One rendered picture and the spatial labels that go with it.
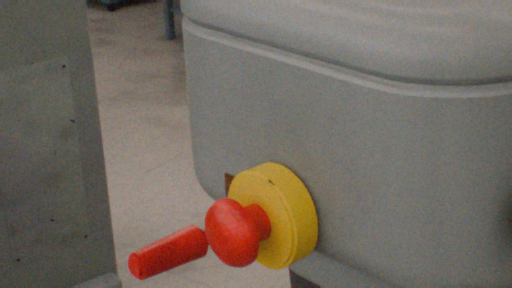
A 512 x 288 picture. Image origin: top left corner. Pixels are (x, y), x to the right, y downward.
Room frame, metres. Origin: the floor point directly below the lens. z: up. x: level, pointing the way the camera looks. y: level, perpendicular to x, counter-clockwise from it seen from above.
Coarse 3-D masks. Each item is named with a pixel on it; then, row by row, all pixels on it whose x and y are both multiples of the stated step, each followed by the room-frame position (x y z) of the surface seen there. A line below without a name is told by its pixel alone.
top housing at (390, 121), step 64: (192, 0) 0.58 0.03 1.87; (256, 0) 0.54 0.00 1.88; (320, 0) 0.51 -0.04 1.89; (384, 0) 0.49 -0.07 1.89; (448, 0) 0.48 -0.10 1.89; (192, 64) 0.59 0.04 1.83; (256, 64) 0.54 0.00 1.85; (320, 64) 0.50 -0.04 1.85; (384, 64) 0.46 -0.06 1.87; (448, 64) 0.45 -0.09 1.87; (192, 128) 0.60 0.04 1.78; (256, 128) 0.54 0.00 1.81; (320, 128) 0.50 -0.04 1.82; (384, 128) 0.46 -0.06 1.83; (448, 128) 0.45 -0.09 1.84; (320, 192) 0.50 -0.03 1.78; (384, 192) 0.46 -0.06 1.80; (448, 192) 0.45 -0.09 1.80; (384, 256) 0.46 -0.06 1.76; (448, 256) 0.45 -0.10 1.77
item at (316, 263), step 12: (312, 252) 0.64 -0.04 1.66; (300, 264) 0.65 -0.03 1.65; (312, 264) 0.64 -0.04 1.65; (324, 264) 0.63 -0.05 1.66; (336, 264) 0.62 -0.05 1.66; (312, 276) 0.64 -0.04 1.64; (324, 276) 0.63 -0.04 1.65; (336, 276) 0.62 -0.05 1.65; (348, 276) 0.61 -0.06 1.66; (360, 276) 0.61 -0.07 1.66
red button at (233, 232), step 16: (224, 208) 0.49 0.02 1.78; (240, 208) 0.49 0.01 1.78; (256, 208) 0.50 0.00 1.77; (208, 224) 0.50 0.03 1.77; (224, 224) 0.49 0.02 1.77; (240, 224) 0.48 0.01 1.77; (256, 224) 0.49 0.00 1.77; (208, 240) 0.50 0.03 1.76; (224, 240) 0.49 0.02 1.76; (240, 240) 0.48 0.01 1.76; (256, 240) 0.48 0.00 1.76; (224, 256) 0.49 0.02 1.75; (240, 256) 0.48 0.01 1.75; (256, 256) 0.48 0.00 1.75
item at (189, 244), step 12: (192, 228) 0.60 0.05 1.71; (204, 228) 0.61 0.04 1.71; (168, 240) 0.59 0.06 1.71; (180, 240) 0.59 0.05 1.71; (192, 240) 0.59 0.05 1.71; (204, 240) 0.59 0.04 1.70; (144, 252) 0.57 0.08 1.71; (156, 252) 0.57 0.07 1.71; (168, 252) 0.58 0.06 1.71; (180, 252) 0.58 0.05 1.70; (192, 252) 0.59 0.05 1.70; (204, 252) 0.59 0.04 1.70; (132, 264) 0.57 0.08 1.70; (144, 264) 0.57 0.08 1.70; (156, 264) 0.57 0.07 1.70; (168, 264) 0.57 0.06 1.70; (180, 264) 0.58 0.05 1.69; (144, 276) 0.57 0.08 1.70
